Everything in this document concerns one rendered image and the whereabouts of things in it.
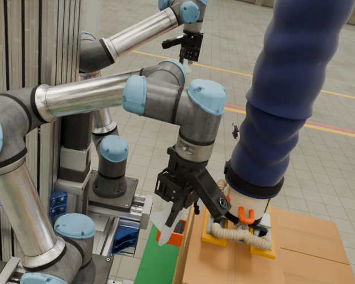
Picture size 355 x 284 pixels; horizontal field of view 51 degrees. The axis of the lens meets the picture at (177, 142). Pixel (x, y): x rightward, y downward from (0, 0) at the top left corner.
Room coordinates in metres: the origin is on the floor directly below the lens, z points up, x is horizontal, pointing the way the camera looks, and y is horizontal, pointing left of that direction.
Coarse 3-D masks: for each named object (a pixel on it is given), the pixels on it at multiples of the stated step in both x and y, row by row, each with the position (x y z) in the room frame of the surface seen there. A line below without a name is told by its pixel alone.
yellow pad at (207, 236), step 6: (210, 216) 1.23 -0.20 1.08; (204, 222) 1.19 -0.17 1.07; (210, 222) 1.20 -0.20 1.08; (216, 222) 1.19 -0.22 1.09; (222, 222) 1.21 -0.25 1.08; (204, 228) 1.16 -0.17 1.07; (204, 234) 1.12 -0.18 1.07; (210, 234) 1.13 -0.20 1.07; (204, 240) 1.10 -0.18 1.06; (210, 240) 1.10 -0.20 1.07; (216, 240) 1.10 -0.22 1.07; (222, 240) 1.11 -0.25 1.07
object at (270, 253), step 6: (270, 210) 1.37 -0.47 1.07; (270, 216) 1.32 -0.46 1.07; (252, 228) 1.22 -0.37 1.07; (258, 228) 1.22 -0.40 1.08; (264, 228) 1.20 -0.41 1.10; (270, 228) 1.24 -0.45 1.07; (252, 234) 1.18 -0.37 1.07; (258, 234) 1.18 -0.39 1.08; (264, 234) 1.18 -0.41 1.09; (270, 234) 1.20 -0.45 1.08; (252, 246) 1.11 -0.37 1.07; (252, 252) 1.09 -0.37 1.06; (258, 252) 1.09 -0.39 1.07; (264, 252) 1.09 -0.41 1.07; (270, 252) 1.10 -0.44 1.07; (270, 258) 1.09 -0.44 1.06
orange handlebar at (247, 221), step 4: (228, 200) 1.22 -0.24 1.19; (240, 208) 1.17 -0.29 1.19; (240, 212) 1.15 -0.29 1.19; (252, 212) 1.16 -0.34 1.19; (240, 216) 1.12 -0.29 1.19; (244, 216) 1.13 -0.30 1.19; (252, 216) 1.14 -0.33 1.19; (240, 220) 1.12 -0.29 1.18; (244, 220) 1.11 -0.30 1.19; (248, 220) 1.11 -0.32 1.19; (252, 220) 1.12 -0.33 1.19
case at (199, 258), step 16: (192, 224) 1.35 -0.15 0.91; (192, 240) 1.22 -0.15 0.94; (192, 256) 1.12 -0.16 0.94; (208, 256) 1.14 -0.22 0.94; (224, 256) 1.16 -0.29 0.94; (240, 256) 1.18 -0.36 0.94; (256, 256) 1.20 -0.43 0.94; (192, 272) 1.04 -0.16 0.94; (208, 272) 1.06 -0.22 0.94; (224, 272) 1.08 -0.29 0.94; (240, 272) 1.09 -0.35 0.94; (256, 272) 1.11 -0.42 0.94; (272, 272) 1.13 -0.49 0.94
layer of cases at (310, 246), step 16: (192, 208) 1.95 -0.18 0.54; (272, 208) 2.13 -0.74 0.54; (288, 224) 2.00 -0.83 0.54; (304, 224) 2.03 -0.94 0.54; (320, 224) 2.07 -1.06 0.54; (288, 240) 1.84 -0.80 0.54; (304, 240) 1.87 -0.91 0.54; (320, 240) 1.91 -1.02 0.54; (336, 240) 1.94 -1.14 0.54; (288, 256) 1.69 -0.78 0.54; (304, 256) 1.72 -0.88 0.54; (320, 256) 1.75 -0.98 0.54; (336, 256) 1.78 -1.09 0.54; (176, 272) 1.65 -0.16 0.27; (288, 272) 1.57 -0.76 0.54; (304, 272) 1.59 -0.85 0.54; (320, 272) 1.62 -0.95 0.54; (336, 272) 1.65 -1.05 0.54; (352, 272) 1.68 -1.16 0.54
